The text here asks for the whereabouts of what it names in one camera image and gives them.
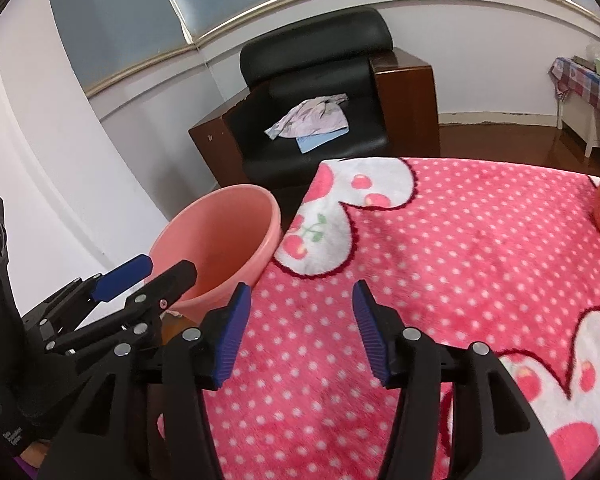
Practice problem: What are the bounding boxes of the pink polka dot blanket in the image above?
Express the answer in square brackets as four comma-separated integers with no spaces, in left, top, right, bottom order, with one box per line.
[157,157,600,480]

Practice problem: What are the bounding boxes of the pink plastic basin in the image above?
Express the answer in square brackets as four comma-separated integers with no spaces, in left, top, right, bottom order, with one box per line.
[148,185,282,321]

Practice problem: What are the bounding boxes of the light blue paper sheet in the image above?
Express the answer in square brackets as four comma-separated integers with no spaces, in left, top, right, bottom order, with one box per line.
[296,127,350,155]

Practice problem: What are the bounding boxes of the floral pale cloth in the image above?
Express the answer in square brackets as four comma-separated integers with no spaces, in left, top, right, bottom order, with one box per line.
[265,93,350,141]

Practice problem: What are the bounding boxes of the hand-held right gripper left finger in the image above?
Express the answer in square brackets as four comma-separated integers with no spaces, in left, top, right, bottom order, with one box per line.
[40,282,253,480]

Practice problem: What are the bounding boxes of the black leather armchair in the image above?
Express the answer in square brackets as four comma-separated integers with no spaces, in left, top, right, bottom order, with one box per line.
[189,7,441,211]

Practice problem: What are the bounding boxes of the white table with checked cloth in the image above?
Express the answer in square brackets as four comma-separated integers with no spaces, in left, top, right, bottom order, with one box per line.
[551,55,600,159]

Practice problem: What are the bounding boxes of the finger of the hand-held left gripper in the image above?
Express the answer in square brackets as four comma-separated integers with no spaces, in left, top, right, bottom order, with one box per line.
[22,254,154,341]
[45,260,198,357]

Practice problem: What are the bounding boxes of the window with metal frame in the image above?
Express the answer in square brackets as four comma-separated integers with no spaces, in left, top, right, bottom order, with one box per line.
[45,0,600,98]

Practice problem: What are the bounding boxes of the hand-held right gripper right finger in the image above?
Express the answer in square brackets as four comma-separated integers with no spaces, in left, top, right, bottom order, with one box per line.
[352,280,566,480]

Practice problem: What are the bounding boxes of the person's left forearm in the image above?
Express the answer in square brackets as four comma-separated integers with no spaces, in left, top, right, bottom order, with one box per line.
[14,440,51,480]

